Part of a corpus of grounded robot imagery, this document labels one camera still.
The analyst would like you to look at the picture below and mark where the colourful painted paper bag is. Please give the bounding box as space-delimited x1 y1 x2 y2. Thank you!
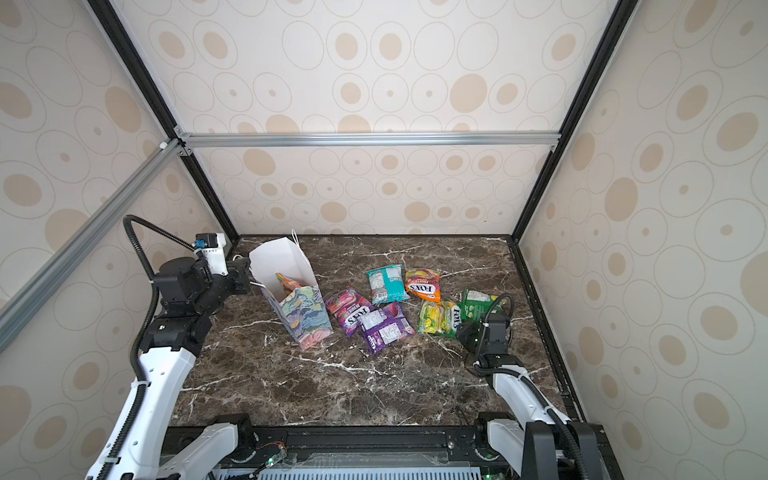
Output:
248 232 333 351

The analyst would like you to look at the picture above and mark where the orange multicolour Fox's candy packet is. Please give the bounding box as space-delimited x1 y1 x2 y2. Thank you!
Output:
275 272 303 294

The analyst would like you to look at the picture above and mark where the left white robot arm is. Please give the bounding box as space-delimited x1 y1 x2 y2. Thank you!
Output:
86 257 251 479

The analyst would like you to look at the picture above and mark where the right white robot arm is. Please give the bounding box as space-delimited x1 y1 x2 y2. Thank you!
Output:
456 313 611 479

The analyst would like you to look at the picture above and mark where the green snack packet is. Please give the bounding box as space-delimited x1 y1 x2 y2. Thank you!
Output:
458 289 504 326

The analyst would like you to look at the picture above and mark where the yellow green Fox's candy packet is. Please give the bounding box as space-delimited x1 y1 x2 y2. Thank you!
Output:
418 300 462 338

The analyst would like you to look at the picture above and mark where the orange red Fox's candy packet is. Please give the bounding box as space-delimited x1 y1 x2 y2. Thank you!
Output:
404 269 441 302

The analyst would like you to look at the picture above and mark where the purple snack packet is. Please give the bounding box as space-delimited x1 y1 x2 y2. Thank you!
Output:
358 301 416 355

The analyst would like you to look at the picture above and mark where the teal snack packet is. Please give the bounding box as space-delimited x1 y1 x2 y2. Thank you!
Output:
366 265 409 305

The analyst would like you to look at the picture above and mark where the pink Fox's candy packet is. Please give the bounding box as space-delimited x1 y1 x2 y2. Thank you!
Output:
324 288 375 337

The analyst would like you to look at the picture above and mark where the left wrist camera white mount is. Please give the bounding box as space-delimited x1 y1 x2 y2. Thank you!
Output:
193 233 228 276

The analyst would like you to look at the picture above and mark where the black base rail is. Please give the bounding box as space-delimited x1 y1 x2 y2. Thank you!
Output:
203 412 623 479

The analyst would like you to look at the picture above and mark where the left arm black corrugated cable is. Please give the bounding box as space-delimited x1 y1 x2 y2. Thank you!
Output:
92 214 196 480

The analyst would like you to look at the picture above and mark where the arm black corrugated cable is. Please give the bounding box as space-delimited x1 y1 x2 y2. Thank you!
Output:
466 292 592 480
92 214 196 480

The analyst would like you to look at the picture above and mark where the aluminium horizontal back rail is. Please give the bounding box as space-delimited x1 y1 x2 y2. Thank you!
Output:
164 130 561 148

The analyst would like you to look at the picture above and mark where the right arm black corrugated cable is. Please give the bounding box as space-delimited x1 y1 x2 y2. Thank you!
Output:
466 292 592 480

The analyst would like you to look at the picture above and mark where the aluminium left side rail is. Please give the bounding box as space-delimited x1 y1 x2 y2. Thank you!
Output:
1 138 181 350

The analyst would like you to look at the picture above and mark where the black vertical frame post left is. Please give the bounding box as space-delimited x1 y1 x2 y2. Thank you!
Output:
87 0 241 244

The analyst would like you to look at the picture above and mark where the black vertical frame post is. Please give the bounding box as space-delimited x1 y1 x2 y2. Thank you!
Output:
87 0 241 244
510 0 639 245

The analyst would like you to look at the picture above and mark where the black vertical frame post right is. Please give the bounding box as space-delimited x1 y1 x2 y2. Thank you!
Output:
510 0 639 245

